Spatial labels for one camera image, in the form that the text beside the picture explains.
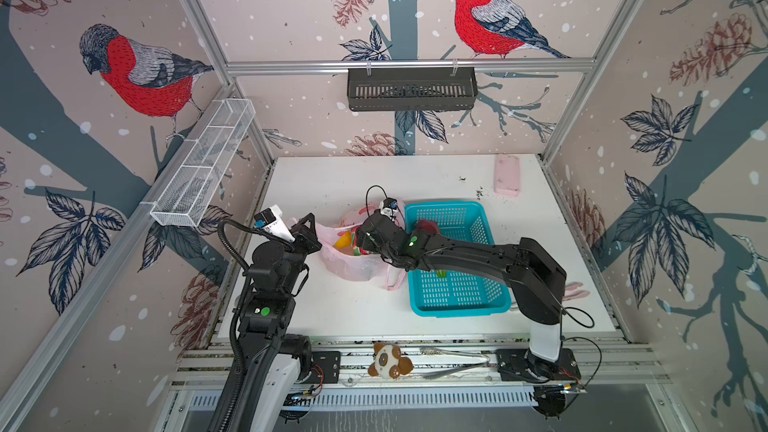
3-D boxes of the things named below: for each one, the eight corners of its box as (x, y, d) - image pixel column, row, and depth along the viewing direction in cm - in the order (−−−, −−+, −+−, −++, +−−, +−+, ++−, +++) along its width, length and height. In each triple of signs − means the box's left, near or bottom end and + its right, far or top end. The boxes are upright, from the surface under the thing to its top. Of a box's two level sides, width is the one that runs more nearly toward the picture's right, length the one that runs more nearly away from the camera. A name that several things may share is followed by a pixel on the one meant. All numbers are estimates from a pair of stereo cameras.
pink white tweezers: (563, 300, 87) (567, 297, 85) (558, 285, 89) (562, 282, 87) (586, 300, 87) (591, 297, 85) (580, 285, 89) (584, 282, 87)
